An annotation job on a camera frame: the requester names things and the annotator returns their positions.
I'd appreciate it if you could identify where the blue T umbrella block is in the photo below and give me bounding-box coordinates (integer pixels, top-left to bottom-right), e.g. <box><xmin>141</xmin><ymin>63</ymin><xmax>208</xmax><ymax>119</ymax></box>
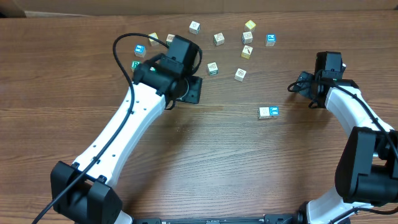
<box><xmin>269</xmin><ymin>106</ymin><xmax>279</xmax><ymax>118</ymax></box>

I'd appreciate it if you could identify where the plain white wooden block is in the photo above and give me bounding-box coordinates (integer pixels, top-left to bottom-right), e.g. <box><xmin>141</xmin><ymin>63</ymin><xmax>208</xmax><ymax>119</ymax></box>
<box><xmin>258</xmin><ymin>107</ymin><xmax>271</xmax><ymax>119</ymax></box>

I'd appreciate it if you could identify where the green R letter block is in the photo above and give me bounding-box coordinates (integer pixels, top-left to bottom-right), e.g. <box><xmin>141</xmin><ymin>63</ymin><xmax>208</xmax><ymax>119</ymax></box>
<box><xmin>131</xmin><ymin>60</ymin><xmax>141</xmax><ymax>72</ymax></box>

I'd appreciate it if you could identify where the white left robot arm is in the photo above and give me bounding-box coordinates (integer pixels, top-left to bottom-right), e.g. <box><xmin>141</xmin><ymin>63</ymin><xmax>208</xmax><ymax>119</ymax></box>
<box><xmin>34</xmin><ymin>35</ymin><xmax>202</xmax><ymax>223</ymax></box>

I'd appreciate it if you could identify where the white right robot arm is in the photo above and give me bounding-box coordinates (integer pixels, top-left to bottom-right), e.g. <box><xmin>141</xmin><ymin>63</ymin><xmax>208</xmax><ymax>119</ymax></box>
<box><xmin>287</xmin><ymin>51</ymin><xmax>397</xmax><ymax>223</ymax></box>

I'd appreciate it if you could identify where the green edged picture block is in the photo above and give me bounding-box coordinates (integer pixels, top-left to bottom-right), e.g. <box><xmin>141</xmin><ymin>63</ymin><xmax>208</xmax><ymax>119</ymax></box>
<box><xmin>207</xmin><ymin>62</ymin><xmax>219</xmax><ymax>76</ymax></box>

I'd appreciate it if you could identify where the white picture block lower right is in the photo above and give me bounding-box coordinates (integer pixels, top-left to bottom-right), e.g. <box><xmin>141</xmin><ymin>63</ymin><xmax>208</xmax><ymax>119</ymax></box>
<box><xmin>234</xmin><ymin>68</ymin><xmax>246</xmax><ymax>82</ymax></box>

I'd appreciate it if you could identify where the white picture block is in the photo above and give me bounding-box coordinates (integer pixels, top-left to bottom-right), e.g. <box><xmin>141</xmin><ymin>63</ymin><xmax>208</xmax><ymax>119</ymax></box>
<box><xmin>213</xmin><ymin>32</ymin><xmax>225</xmax><ymax>46</ymax></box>
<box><xmin>234</xmin><ymin>68</ymin><xmax>246</xmax><ymax>82</ymax></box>
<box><xmin>242</xmin><ymin>31</ymin><xmax>253</xmax><ymax>44</ymax></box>

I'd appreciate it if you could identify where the green B picture block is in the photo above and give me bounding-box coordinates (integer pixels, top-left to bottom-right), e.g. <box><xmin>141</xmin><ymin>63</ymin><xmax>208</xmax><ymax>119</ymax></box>
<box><xmin>166</xmin><ymin>34</ymin><xmax>175</xmax><ymax>46</ymax></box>

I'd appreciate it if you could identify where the white picture block centre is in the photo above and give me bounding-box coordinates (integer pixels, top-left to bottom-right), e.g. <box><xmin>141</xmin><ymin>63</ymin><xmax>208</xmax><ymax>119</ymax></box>
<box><xmin>213</xmin><ymin>32</ymin><xmax>225</xmax><ymax>46</ymax></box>

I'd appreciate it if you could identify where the yellow top block left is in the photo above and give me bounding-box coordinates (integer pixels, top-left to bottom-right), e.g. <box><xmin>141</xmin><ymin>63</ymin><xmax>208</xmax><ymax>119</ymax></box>
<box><xmin>149</xmin><ymin>32</ymin><xmax>159</xmax><ymax>46</ymax></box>

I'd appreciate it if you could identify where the blue P letter block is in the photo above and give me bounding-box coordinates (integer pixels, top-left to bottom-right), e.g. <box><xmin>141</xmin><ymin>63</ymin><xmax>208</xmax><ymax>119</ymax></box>
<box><xmin>266</xmin><ymin>34</ymin><xmax>276</xmax><ymax>47</ymax></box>

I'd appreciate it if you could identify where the white butterfly block top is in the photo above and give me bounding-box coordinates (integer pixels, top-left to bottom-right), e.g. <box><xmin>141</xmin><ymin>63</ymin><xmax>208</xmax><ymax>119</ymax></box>
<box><xmin>189</xmin><ymin>21</ymin><xmax>200</xmax><ymax>35</ymax></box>

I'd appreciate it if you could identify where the blue top block left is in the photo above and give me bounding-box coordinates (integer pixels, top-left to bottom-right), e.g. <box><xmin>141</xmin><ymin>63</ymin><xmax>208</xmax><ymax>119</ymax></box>
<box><xmin>134</xmin><ymin>44</ymin><xmax>146</xmax><ymax>58</ymax></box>

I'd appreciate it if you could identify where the yellow block red picture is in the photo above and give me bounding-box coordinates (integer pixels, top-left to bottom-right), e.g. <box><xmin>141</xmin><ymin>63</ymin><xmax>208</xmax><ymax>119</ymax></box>
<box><xmin>241</xmin><ymin>45</ymin><xmax>253</xmax><ymax>59</ymax></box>

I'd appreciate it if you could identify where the yellow top block right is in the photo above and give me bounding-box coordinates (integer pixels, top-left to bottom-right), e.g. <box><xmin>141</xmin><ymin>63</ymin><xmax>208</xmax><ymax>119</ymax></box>
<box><xmin>244</xmin><ymin>20</ymin><xmax>256</xmax><ymax>32</ymax></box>

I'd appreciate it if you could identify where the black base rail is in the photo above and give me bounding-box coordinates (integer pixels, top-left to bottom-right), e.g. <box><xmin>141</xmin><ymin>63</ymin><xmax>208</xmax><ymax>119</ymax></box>
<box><xmin>133</xmin><ymin>212</ymin><xmax>307</xmax><ymax>224</ymax></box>

